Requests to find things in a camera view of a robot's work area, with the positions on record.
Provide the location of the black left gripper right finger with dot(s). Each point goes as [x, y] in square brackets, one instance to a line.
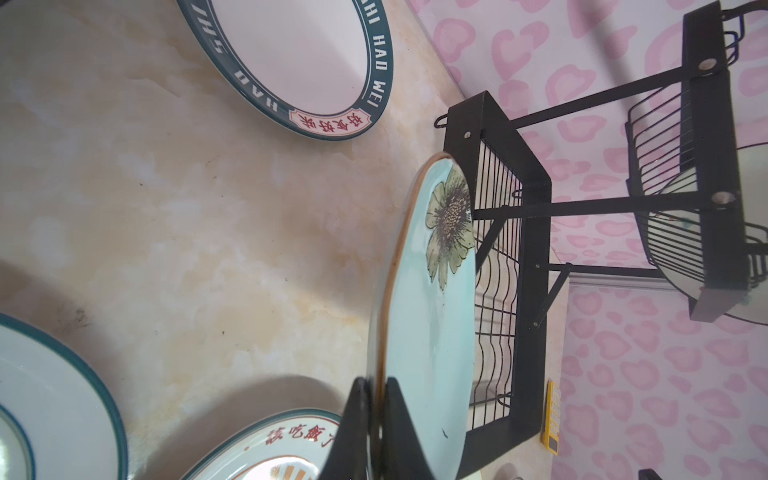
[402, 457]

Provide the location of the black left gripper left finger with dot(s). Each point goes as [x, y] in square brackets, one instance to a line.
[348, 457]

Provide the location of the light blue flower plate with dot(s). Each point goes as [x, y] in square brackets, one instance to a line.
[422, 324]

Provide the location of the white floral speckled plate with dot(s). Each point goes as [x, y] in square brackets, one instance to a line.
[718, 258]

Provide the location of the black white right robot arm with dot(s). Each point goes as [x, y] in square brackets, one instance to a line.
[648, 474]

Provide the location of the black two-tier dish rack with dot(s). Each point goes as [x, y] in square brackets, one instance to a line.
[642, 385]

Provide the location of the left orange sunburst plate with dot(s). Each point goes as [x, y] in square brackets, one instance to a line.
[294, 444]

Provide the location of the yellow calculator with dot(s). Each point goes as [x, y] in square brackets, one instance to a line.
[550, 433]

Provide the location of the green-rim lettered white plate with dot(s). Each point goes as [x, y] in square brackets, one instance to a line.
[322, 69]

